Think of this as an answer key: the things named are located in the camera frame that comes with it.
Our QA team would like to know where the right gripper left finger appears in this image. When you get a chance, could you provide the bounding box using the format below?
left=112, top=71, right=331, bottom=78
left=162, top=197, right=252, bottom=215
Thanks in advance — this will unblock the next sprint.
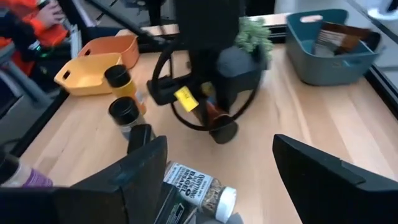
left=0, top=136, right=169, bottom=224

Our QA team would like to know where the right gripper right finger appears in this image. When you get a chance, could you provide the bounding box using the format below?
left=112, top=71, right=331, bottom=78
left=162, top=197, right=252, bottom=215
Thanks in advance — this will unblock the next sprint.
left=272, top=133, right=398, bottom=224

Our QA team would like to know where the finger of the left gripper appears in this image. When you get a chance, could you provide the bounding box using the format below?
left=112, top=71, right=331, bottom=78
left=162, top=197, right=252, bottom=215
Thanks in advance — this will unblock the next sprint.
left=214, top=83, right=233, bottom=114
left=196, top=101, right=214, bottom=128

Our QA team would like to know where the orange spice jar black cap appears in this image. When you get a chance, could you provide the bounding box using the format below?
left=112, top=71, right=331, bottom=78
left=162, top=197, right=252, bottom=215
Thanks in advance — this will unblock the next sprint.
left=191, top=101, right=240, bottom=146

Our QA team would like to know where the black spice tin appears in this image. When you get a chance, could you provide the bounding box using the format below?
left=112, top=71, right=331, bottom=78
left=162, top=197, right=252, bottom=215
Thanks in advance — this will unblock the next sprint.
left=126, top=123, right=154, bottom=156
left=154, top=182, right=200, bottom=224

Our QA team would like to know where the black-lid jar blue label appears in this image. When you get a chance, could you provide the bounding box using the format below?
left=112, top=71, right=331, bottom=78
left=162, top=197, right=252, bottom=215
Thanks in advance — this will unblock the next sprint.
left=108, top=96, right=156, bottom=141

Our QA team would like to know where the yellow-orange jar black lid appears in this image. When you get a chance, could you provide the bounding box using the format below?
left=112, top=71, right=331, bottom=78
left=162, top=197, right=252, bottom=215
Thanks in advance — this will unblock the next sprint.
left=104, top=64, right=147, bottom=116

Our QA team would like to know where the black-lid jar purple label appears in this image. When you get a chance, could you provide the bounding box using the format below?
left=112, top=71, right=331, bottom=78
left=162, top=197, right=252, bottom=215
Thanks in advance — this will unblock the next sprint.
left=0, top=152, right=53, bottom=188

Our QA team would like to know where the green artificial plant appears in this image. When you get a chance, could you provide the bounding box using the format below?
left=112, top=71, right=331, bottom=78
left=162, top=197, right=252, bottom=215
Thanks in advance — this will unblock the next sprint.
left=233, top=17, right=274, bottom=62

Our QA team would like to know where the orange plastic bin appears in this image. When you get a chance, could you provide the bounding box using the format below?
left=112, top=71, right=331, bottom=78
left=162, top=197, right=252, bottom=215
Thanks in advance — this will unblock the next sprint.
left=77, top=34, right=141, bottom=70

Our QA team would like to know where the dark teal plastic bin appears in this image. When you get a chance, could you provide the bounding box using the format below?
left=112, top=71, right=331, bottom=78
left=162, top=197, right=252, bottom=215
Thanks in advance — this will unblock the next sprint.
left=285, top=8, right=382, bottom=86

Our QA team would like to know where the yellow plastic bin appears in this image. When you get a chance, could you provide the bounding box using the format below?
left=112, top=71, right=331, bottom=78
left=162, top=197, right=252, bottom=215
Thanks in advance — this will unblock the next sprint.
left=53, top=52, right=124, bottom=96

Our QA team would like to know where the brown packet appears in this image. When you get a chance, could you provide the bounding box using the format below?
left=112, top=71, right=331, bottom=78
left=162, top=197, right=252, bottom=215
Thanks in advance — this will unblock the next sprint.
left=312, top=21, right=373, bottom=58

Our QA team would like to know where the person's hand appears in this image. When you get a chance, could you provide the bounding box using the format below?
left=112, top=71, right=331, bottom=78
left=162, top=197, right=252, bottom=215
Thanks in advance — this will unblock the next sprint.
left=36, top=0, right=65, bottom=29

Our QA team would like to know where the white round stand base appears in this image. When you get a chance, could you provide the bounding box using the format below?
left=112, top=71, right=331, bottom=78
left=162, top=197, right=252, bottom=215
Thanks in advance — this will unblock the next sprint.
left=366, top=5, right=398, bottom=21

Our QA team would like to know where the person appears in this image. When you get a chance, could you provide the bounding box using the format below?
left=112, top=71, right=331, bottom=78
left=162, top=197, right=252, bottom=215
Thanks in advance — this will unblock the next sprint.
left=0, top=0, right=69, bottom=77

